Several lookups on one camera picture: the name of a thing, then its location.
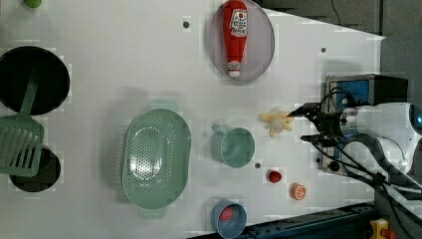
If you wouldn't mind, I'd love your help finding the yellow red emergency button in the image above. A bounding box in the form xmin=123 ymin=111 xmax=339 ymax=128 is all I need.
xmin=370 ymin=219 xmax=398 ymax=239

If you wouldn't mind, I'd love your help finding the red ketchup bottle toy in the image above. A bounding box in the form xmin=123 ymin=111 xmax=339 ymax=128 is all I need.
xmin=223 ymin=0 xmax=248 ymax=79

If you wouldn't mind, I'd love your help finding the large black bowl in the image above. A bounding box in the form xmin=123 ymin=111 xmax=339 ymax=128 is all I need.
xmin=0 ymin=46 xmax=71 ymax=117

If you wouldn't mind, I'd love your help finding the green marker cap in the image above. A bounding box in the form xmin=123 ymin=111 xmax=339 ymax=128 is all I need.
xmin=24 ymin=0 xmax=42 ymax=9

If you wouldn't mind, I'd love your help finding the red strawberry toy on table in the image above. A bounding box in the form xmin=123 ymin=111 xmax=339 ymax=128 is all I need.
xmin=269 ymin=170 xmax=283 ymax=183

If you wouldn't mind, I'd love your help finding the green spatula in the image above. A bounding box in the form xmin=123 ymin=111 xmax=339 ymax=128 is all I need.
xmin=0 ymin=71 xmax=45 ymax=177

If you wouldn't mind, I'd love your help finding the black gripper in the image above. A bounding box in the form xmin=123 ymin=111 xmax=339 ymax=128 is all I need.
xmin=288 ymin=103 xmax=343 ymax=147

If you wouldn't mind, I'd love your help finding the red strawberry toy in cup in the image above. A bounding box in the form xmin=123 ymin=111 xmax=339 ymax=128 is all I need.
xmin=219 ymin=206 xmax=234 ymax=221

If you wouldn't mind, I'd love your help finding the orange slice toy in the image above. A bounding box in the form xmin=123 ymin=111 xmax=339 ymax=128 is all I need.
xmin=291 ymin=183 xmax=307 ymax=200

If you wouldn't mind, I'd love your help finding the green perforated colander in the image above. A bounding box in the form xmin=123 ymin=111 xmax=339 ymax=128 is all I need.
xmin=122 ymin=100 xmax=191 ymax=219

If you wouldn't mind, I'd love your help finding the green mug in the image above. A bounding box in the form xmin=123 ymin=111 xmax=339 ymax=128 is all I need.
xmin=211 ymin=124 xmax=255 ymax=168

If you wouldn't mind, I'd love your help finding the peeled banana toy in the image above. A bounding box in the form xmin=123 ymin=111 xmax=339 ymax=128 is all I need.
xmin=259 ymin=112 xmax=295 ymax=137

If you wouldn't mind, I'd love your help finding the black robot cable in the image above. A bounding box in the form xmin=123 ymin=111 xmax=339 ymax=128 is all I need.
xmin=312 ymin=87 xmax=422 ymax=239

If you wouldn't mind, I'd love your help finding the black toaster oven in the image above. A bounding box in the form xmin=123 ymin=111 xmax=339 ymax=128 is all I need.
xmin=322 ymin=75 xmax=417 ymax=173

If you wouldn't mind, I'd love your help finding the blue cup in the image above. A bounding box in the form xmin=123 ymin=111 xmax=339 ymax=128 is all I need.
xmin=211 ymin=199 xmax=247 ymax=239

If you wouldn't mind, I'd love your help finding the grey round plate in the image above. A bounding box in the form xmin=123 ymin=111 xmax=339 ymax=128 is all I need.
xmin=207 ymin=0 xmax=275 ymax=81

